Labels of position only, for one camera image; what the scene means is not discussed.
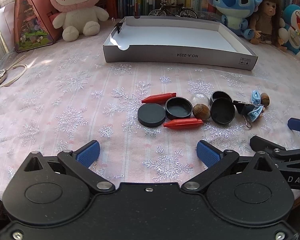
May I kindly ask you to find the clear plastic dome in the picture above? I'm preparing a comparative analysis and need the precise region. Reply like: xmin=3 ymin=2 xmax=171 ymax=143
xmin=190 ymin=93 xmax=210 ymax=107

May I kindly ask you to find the red crayon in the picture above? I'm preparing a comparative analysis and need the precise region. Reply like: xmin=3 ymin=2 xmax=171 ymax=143
xmin=163 ymin=118 xmax=204 ymax=130
xmin=141 ymin=93 xmax=177 ymax=104

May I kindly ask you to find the pink hooded bunny plush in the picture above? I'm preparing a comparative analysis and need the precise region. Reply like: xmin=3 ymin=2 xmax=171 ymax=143
xmin=50 ymin=0 xmax=109 ymax=42

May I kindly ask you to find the pink snowflake tablecloth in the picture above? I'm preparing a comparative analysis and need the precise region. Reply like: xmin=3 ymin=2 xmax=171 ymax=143
xmin=0 ymin=22 xmax=300 ymax=198

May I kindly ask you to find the white cardboard box tray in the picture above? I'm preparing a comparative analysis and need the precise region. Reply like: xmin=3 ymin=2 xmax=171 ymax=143
xmin=103 ymin=16 xmax=258 ymax=70

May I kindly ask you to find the blue Doraemon plush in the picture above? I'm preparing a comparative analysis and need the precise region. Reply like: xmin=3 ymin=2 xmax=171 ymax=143
xmin=279 ymin=4 xmax=300 ymax=59

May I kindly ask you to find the blue Stitch plush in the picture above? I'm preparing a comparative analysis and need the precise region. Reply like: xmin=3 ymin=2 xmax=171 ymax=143
xmin=207 ymin=0 xmax=263 ymax=40

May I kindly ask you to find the small black round cap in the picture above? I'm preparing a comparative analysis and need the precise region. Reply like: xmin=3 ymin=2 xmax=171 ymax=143
xmin=209 ymin=90 xmax=232 ymax=104

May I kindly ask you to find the brown acorn nut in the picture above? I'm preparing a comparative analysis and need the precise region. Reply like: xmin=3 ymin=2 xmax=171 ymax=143
xmin=260 ymin=93 xmax=270 ymax=108

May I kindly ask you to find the brown walnut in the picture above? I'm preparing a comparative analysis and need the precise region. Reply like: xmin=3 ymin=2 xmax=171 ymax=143
xmin=193 ymin=103 xmax=211 ymax=121

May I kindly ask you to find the black round disc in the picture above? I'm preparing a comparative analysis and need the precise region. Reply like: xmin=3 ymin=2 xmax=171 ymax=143
xmin=137 ymin=103 xmax=166 ymax=128

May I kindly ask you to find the black miniature bicycle model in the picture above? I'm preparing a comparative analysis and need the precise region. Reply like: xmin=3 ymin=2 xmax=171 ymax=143
xmin=148 ymin=0 xmax=198 ymax=19

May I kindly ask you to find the black binder clip on tray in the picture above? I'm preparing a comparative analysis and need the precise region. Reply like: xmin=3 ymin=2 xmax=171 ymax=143
xmin=111 ymin=17 xmax=126 ymax=34

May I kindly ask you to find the pink triangular house box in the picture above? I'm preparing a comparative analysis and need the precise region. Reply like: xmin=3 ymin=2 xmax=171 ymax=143
xmin=13 ymin=0 xmax=62 ymax=53

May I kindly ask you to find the silver keychain with cord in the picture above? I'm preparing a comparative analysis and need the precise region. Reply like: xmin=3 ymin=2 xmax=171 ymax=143
xmin=0 ymin=55 xmax=28 ymax=87

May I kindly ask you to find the light blue hair clip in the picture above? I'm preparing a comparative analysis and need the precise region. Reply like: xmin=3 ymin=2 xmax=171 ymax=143
xmin=248 ymin=106 xmax=264 ymax=122
xmin=251 ymin=90 xmax=261 ymax=105

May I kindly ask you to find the large black round lid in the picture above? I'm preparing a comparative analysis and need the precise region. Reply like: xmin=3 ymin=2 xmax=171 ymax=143
xmin=210 ymin=98 xmax=235 ymax=125

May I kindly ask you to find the black binder clip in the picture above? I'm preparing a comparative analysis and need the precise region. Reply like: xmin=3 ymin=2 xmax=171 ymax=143
xmin=233 ymin=100 xmax=257 ymax=129
xmin=111 ymin=17 xmax=126 ymax=34

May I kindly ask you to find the brown haired baby doll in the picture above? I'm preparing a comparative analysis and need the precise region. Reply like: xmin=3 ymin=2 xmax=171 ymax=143
xmin=249 ymin=0 xmax=287 ymax=51

